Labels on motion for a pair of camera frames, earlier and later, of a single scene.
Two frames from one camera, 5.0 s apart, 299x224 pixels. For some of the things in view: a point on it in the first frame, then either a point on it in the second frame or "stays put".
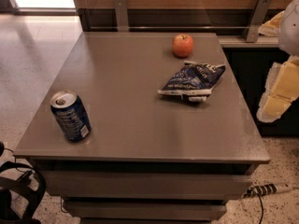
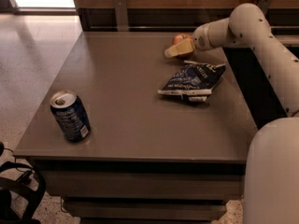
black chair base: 20,177 stays put
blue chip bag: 194,81 stays put
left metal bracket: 120,4 stays put
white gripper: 290,27 → 200,39
